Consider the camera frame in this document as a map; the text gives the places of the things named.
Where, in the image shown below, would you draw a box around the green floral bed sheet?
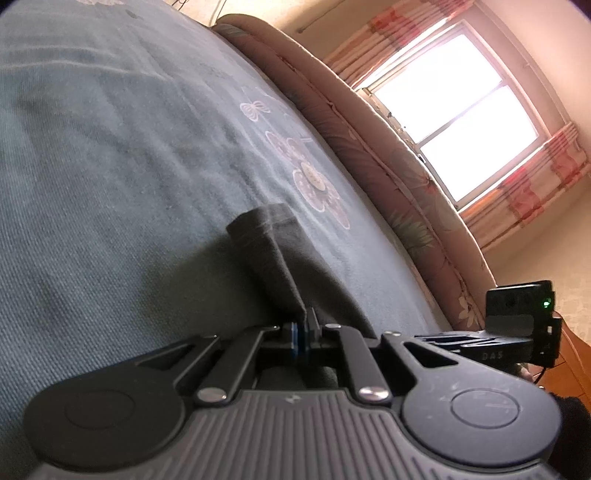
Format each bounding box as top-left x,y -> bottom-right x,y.
0,0 -> 455,480

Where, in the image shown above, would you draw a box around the black cable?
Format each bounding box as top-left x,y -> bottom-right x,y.
171,0 -> 229,27

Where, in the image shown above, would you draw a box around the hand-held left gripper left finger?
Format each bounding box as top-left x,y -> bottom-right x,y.
134,322 -> 301,407

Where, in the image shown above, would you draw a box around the window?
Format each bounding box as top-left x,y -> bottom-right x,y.
355,21 -> 553,207

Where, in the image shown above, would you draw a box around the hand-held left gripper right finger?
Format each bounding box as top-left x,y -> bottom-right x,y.
300,308 -> 463,403

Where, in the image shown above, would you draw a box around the pink floral quilt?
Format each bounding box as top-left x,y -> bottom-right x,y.
212,14 -> 496,331

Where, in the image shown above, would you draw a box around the dark grey pants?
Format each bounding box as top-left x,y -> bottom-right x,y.
225,203 -> 377,389

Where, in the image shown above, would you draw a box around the wooden headboard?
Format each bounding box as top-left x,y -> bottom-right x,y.
538,318 -> 591,403

